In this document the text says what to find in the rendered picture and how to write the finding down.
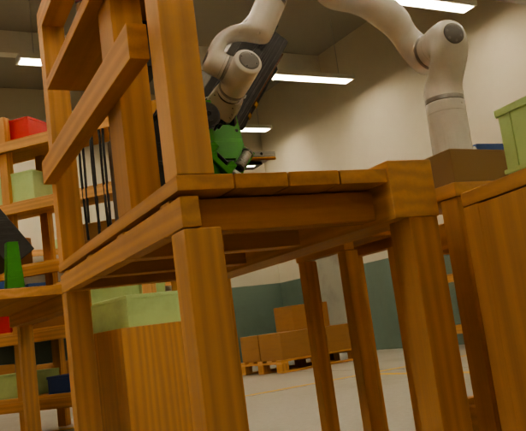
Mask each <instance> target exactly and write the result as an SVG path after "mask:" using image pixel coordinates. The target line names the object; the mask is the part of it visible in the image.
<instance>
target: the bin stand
mask: <svg viewBox="0 0 526 431"><path fill-rule="evenodd" d="M386 250H387V253H388V259H389V264H390V269H391V276H392V281H393V291H394V297H395V302H396V308H397V313H398V319H399V329H400V334H401V340H402V346H403V351H404V357H405V367H406V373H407V378H408V383H409V389H410V395H411V405H412V410H413V416H414V422H415V427H416V431H422V425H421V420H420V414H419V409H418V403H417V393H416V388H415V382H414V376H413V371H412V366H411V355H410V350H409V345H408V339H407V333H406V328H405V318H404V312H403V307H402V301H401V296H400V290H399V280H398V275H397V269H396V263H395V258H394V253H393V242H392V237H391V231H390V230H389V231H386V232H384V233H378V234H376V235H373V236H369V237H367V238H364V239H359V240H356V241H352V242H350V243H347V244H343V245H339V246H336V247H333V248H330V249H327V250H324V251H319V252H316V253H313V254H310V255H307V256H304V257H299V258H296V263H298V266H299V273H300V279H301V286H302V292H303V298H304V309H305V316H306V322H307V328H308V335H309V341H310V353H311V359H312V365H313V371H314V377H315V384H316V396H317V402H318V408H319V415H320V421H321V427H322V431H340V423H339V417H338V411H337V404H336V398H335V392H334V381H333V375H332V369H331V363H330V356H329V350H328V339H327V333H326V327H325V321H324V314H323V308H322V297H321V291H320V285H319V279H318V273H317V266H316V261H315V260H317V259H321V258H324V257H329V256H332V255H335V254H338V258H339V265H340V276H341V282H342V287H343V293H344V300H345V306H346V316H347V322H348V328H349V334H350V340H351V346H352V357H353V363H354V369H355V375H356V381H357V387H358V397H359V403H360V410H361V416H362V421H363V431H389V429H388V424H387V413H386V407H385V402H384V396H383V391H382V384H381V374H380V368H379V363H378V356H377V351H376V345H375V335H374V329H373V323H372V317H371V312H370V306H369V295H368V289H367V284H366V278H365V273H364V266H363V256H367V255H370V254H374V253H377V252H381V251H386Z"/></svg>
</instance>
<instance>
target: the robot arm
mask: <svg viewBox="0 0 526 431"><path fill-rule="evenodd" d="M317 1H318V2H319V3H320V4H322V5H323V6H325V7H326V8H328V9H332V10H335V11H340V12H346V13H350V14H353V15H357V16H359V17H361V18H363V19H364V20H366V21H367V22H368V23H370V24H371V25H373V26H374V27H376V28H377V29H379V30H380V31H381V32H383V33H384V34H385V35H386V36H387V37H388V38H389V39H390V41H391V42H392V43H393V44H394V46H395V47H396V49H397V50H398V52H399V54H400V55H401V56H402V57H403V58H404V60H405V61H406V63H407V64H408V65H409V66H410V67H411V68H412V69H413V70H414V71H416V72H417V73H419V74H422V75H427V79H426V82H425V86H424V91H423V96H424V103H425V109H426V114H427V120H428V130H429V136H430V142H431V147H432V153H433V155H436V154H438V153H440V152H442V151H445V150H448V149H476V147H475V146H473V145H472V141H471V136H470V126H469V121H468V116H467V110H466V105H465V100H464V90H463V77H464V70H465V67H466V62H467V57H468V49H469V46H468V39H467V35H466V33H465V30H464V29H463V27H462V26H461V25H460V24H459V23H457V22H456V21H451V20H444V21H440V22H438V23H436V24H435V25H433V26H432V27H431V28H430V29H429V30H428V31H427V32H426V33H424V34H422V33H421V32H420V31H419V30H418V29H417V28H416V27H415V25H414V24H413V22H412V20H411V17H410V15H409V13H408V12H407V11H406V9H405V8H404V7H403V6H402V5H401V4H400V3H398V2H397V1H396V0H317ZM286 3H287V0H255V2H254V4H253V6H252V8H251V12H250V14H249V16H248V19H247V21H246V22H244V23H239V24H236V25H232V26H230V27H227V28H225V29H224V30H222V31H221V32H219V33H218V34H217V35H216V36H215V37H214V39H213V40H212V42H211V44H210V47H209V49H208V50H207V52H206V55H205V57H204V60H203V64H202V68H203V71H205V73H207V74H209V75H211V76H213V77H215V78H217V79H219V80H220V83H219V84H218V85H217V86H216V87H215V89H214V90H213V91H212V93H211V94H210V95H209V96H208V97H206V98H205V100H210V101H211V103H213V104H214V105H215V106H216V107H217V108H218V110H219V113H220V118H221V119H220V120H219V122H218V124H217V125H216V126H215V128H214V131H215V130H216V129H217V128H218V129H220V128H221V126H222V125H228V124H229V125H230V126H235V125H236V124H237V121H236V115H237V114H238V113H239V110H240V108H241V105H242V103H243V99H245V98H246V96H247V95H246V93H247V91H248V90H249V88H250V86H251V84H252V83H253V81H254V79H255V78H256V77H257V75H258V73H259V71H260V70H261V68H262V62H261V59H260V58H259V56H258V55H257V54H256V53H254V52H253V51H251V50H239V51H238V52H236V54H235V55H234V56H230V55H228V54H227V53H225V51H224V50H225V48H226V46H227V45H229V44H231V43H234V42H248V43H253V44H267V43H268V42H269V41H270V40H271V38H272V36H273V34H274V32H275V29H276V27H277V24H278V22H279V19H280V18H281V14H282V12H283V10H284V8H285V6H286Z"/></svg>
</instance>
